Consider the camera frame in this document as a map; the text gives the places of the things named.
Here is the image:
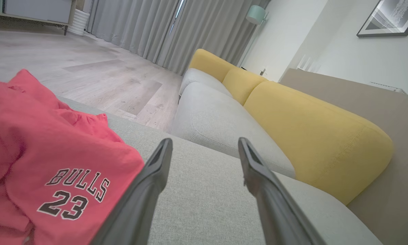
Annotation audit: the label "grey sideboard cabinet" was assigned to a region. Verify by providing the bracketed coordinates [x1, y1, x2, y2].
[0, 0, 78, 36]

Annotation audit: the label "taupe low partition panel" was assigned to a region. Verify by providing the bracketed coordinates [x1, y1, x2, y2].
[279, 68, 408, 245]

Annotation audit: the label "large grey sofa seat cushion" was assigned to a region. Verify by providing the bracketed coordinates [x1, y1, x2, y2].
[56, 96, 383, 245]

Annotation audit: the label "long yellow sofa back cushion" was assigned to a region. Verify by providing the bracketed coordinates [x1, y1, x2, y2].
[243, 81, 394, 206]

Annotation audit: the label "black framed wall picture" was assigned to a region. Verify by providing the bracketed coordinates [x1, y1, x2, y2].
[357, 0, 408, 38]

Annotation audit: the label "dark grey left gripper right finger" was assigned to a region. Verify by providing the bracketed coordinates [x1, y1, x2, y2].
[238, 137, 327, 245]

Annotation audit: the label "floor lamp with mint shade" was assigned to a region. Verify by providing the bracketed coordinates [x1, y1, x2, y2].
[237, 5, 269, 67]

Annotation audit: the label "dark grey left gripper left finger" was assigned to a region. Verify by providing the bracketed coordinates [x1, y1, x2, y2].
[90, 137, 173, 245]

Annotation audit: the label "white flat device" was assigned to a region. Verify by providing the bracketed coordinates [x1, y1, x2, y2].
[369, 81, 407, 94]

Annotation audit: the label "white slatted object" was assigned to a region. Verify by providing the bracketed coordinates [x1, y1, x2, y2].
[298, 54, 322, 73]

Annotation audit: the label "white ribbed cylinder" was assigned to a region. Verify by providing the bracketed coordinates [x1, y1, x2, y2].
[67, 9, 89, 36]

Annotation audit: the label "red shorts with white stripes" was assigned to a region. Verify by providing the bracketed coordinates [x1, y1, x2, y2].
[0, 134, 145, 245]

